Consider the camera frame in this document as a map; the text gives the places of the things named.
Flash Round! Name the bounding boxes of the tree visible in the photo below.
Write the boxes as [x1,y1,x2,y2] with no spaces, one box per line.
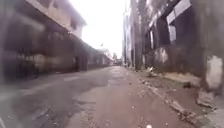
[112,52,118,62]

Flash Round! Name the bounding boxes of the tall grey buildings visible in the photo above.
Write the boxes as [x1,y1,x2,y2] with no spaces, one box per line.
[121,0,148,70]

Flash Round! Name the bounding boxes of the worn grey-brown road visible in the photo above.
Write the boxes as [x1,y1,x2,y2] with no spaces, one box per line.
[0,65,201,128]

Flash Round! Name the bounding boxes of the pale two-storey building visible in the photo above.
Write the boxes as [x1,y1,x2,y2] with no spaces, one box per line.
[0,0,88,83]

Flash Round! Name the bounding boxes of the dark weathered building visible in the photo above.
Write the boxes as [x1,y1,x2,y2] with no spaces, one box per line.
[141,0,224,95]

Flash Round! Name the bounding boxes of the rubble-strewn dirt verge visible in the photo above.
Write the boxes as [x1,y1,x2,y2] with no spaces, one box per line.
[128,66,224,128]

